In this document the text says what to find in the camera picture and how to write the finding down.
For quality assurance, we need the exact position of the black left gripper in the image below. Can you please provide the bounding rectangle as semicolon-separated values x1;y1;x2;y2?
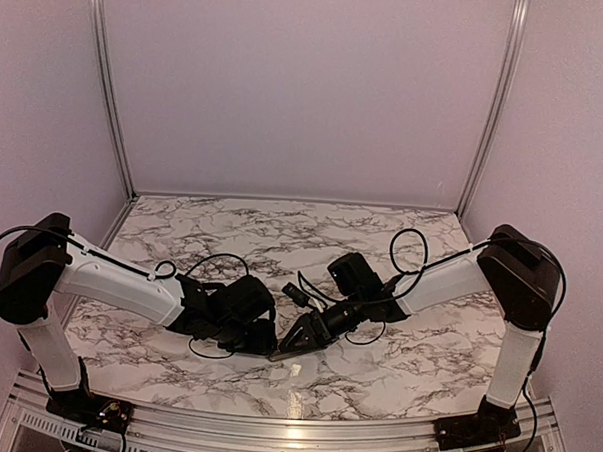
213;316;280;357

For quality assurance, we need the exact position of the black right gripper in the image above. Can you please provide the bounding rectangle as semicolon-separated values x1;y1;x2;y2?
279;287;369;355

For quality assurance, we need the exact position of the white remote control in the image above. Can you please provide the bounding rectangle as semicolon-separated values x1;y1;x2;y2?
268;349;320;362

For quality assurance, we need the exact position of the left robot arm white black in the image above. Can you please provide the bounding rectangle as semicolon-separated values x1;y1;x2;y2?
0;212;277;422

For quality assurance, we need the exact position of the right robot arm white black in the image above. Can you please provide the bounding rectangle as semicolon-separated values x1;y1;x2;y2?
270;224;566;442

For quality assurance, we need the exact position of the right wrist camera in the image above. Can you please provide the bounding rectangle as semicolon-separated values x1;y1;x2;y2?
282;282;318;311

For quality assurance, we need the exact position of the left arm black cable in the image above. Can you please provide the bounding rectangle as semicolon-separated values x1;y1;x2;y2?
0;225;282;362

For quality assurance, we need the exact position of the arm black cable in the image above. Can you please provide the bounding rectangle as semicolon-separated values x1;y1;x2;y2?
0;225;282;362
289;223;567;451

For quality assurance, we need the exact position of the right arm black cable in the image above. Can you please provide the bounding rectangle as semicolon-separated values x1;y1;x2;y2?
289;223;567;451

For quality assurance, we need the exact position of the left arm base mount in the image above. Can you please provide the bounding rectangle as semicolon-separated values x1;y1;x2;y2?
46;395;134;434

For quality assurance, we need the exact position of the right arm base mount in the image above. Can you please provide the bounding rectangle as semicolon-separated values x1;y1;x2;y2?
434;414;522;451

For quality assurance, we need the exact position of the front aluminium rail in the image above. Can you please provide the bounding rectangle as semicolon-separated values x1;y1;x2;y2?
0;377;575;452

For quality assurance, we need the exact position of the left aluminium frame post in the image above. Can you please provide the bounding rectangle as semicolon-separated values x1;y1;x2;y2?
89;0;137;202

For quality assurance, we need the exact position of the aluminium frame post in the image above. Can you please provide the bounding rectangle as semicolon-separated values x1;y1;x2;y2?
455;0;531;222
89;0;137;202

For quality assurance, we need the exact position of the right aluminium frame post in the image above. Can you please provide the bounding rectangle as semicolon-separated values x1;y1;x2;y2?
455;0;531;222

